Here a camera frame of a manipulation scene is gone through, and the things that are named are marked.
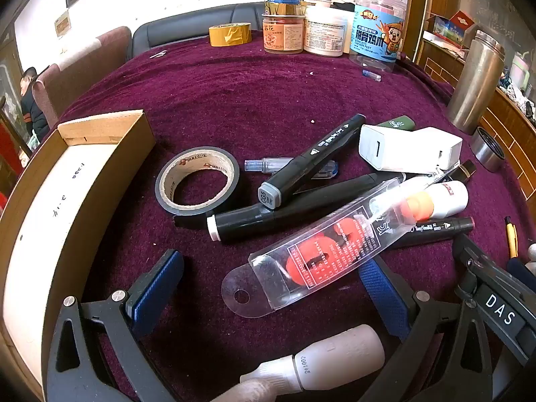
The maroon velvet tablecloth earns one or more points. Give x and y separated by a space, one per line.
251 104

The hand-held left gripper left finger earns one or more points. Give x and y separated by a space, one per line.
161 289

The large white charger block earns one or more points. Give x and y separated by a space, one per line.
381 146

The white glue bottle orange cap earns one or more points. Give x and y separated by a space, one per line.
448 199

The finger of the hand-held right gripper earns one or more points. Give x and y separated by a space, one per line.
498 314

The black leather sofa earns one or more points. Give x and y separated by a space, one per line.
180 29

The small blue cap tube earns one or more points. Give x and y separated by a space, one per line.
372 75

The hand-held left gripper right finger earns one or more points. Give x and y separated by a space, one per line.
383 297

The jar with yellow contents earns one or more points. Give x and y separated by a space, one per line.
284 6

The clear blue-capped tube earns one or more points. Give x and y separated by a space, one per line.
268 163

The white plastic jar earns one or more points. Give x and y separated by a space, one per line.
326 33

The clear jar blue label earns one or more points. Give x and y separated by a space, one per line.
377 37

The black marker grey cap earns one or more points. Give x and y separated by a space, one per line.
310 159

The small wall plaque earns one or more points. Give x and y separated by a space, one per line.
62 23

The steel thermos cap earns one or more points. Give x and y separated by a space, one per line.
488 148

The wooden counter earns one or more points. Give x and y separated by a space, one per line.
515 134

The black marker red tip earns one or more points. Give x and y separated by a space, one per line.
444 228

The clear plastic package orange insert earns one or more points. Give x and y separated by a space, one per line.
318 259

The black tape roll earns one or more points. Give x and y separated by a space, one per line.
201 160

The yellow pen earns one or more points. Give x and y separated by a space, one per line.
511 236

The blue and red box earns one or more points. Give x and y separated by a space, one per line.
454 29

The small metal clip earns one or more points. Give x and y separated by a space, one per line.
159 54

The shallow cardboard box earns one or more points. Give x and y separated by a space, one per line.
42 226

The yellow tape roll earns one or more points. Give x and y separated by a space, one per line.
230 35

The small white dropper bottle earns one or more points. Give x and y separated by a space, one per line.
335 351

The black marker white end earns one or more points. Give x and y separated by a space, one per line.
251 222

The small white plug adapter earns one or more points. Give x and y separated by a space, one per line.
450 146

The maroon armchair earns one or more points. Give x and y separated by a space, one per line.
83 63

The dark green lighter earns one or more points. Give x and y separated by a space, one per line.
398 122

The clear jar orange label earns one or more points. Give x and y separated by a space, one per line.
282 35

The stainless steel thermos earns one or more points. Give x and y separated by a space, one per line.
475 83

